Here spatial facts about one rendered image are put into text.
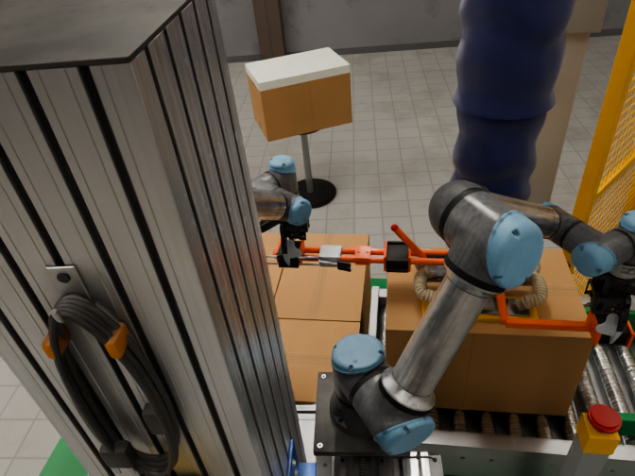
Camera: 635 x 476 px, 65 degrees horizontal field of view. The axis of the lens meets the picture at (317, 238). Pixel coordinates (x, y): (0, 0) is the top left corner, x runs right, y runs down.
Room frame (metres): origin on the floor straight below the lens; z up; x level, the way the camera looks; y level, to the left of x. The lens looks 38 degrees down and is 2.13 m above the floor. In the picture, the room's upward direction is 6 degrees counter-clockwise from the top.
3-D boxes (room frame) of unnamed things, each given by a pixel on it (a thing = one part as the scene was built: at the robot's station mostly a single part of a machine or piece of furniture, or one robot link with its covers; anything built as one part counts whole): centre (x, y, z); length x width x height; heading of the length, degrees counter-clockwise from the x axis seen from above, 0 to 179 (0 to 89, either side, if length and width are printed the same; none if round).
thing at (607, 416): (0.61, -0.61, 1.02); 0.07 x 0.07 x 0.04
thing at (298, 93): (3.28, 0.01, 0.82); 0.60 x 0.40 x 0.40; 105
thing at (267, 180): (1.19, 0.14, 1.38); 0.11 x 0.11 x 0.08; 43
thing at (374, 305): (1.22, -0.15, 0.58); 0.70 x 0.03 x 0.06; 168
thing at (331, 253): (1.25, -0.04, 1.07); 0.07 x 0.07 x 0.04; 77
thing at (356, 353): (0.69, -0.06, 1.20); 0.13 x 0.12 x 0.14; 23
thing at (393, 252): (1.20, -0.25, 1.08); 0.10 x 0.08 x 0.06; 167
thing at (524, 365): (1.15, -0.51, 0.75); 0.60 x 0.40 x 0.40; 78
